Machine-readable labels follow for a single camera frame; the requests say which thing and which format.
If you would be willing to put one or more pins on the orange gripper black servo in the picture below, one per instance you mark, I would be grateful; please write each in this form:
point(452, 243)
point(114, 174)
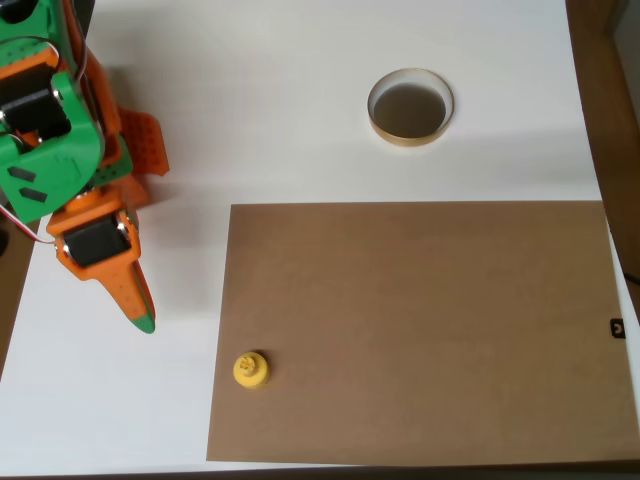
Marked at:
point(96, 247)

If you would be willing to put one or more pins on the small yellow peg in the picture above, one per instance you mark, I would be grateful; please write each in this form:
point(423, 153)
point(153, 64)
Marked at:
point(251, 370)

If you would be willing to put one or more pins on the brown cardboard sheet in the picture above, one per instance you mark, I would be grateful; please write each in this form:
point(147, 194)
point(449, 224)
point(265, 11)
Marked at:
point(415, 330)

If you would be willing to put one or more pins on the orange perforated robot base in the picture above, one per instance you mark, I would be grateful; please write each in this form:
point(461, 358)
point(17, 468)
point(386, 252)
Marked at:
point(147, 140)

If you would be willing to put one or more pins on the small black tag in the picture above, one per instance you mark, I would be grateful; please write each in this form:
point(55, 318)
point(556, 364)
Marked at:
point(618, 328)

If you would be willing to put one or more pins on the large white board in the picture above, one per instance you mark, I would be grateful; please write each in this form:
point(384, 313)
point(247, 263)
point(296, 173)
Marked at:
point(280, 125)

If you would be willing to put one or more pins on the round shallow dish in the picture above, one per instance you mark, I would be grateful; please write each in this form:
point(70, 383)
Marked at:
point(410, 112)

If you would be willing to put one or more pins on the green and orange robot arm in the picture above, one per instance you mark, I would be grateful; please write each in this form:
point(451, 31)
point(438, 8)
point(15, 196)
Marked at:
point(55, 165)

